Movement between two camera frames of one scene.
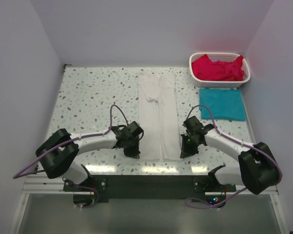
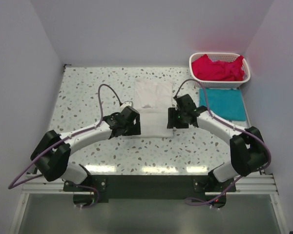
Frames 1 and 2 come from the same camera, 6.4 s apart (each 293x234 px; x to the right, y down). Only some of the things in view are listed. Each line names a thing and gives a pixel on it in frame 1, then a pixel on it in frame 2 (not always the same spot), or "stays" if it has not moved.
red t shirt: [204, 68] stays
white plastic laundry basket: [220, 56] stays
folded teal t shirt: [225, 104] stays
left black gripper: [134, 153] -> [135, 129]
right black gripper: [186, 152] -> [172, 121]
